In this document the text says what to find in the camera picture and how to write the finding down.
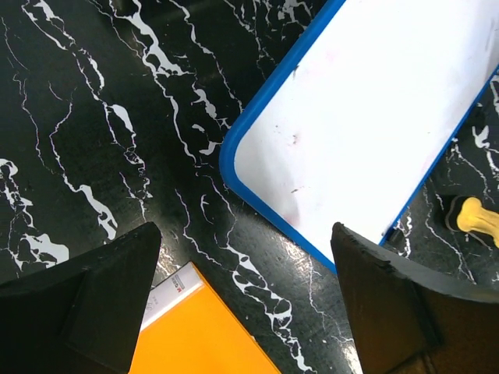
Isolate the yellow whiteboard eraser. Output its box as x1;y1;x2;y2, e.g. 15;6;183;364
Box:
444;196;498;248

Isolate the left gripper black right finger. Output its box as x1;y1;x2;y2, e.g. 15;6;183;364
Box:
331;222;498;373

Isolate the orange folder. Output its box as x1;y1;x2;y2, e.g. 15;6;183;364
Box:
130;263;278;374

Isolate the black marble-pattern mat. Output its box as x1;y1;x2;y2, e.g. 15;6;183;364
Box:
1;1;498;373

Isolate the blue-framed whiteboard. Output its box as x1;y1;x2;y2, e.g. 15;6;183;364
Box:
219;1;498;270

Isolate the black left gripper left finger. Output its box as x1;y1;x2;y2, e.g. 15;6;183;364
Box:
1;222;161;373

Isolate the metal wire whiteboard stand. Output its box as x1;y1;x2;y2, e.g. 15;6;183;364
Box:
388;229;405;247

